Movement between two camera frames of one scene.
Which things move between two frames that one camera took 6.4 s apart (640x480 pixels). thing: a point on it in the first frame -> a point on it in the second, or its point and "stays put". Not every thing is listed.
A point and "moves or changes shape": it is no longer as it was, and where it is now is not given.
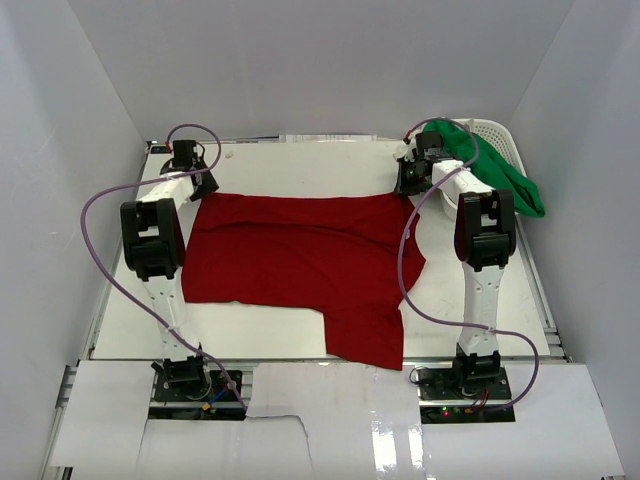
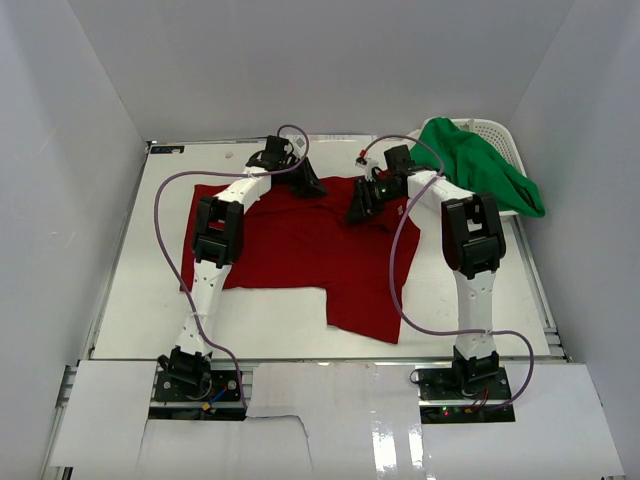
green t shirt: (489, 166) stays put
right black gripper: (405, 182) -> (364, 198)
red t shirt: (350, 256) moves or changes shape
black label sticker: (161, 149) stays put
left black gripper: (205, 185) -> (304, 177)
